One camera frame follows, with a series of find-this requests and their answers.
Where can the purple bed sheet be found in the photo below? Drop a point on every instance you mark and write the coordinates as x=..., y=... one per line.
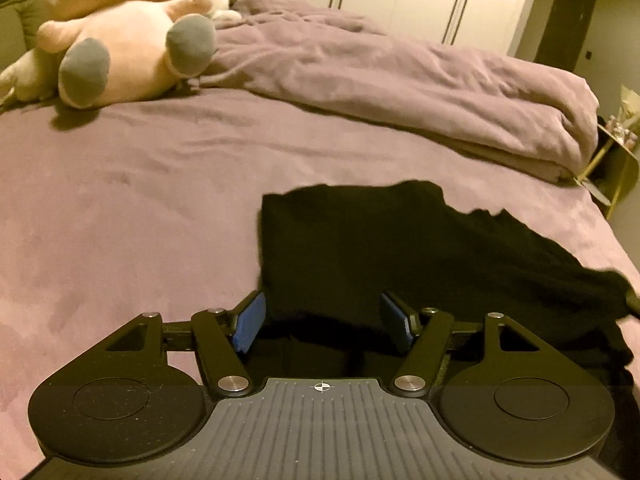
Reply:
x=153, y=206

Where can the black garment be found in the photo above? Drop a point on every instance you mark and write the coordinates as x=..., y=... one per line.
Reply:
x=329, y=252

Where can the flower bouquet on table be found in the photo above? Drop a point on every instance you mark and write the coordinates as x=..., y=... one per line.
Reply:
x=624, y=126

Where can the round side table gold legs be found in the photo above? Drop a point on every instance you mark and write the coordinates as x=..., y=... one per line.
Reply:
x=613, y=172

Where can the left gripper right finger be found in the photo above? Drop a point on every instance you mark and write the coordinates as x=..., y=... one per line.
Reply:
x=425, y=335

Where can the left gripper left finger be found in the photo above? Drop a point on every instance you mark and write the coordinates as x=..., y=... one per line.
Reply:
x=221, y=337

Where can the white plush toy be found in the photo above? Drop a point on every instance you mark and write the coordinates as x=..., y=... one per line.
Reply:
x=32, y=78

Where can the purple folded blanket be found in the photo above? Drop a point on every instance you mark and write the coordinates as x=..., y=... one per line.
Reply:
x=531, y=117

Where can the pink plush toy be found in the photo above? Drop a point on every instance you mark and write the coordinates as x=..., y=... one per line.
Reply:
x=115, y=51

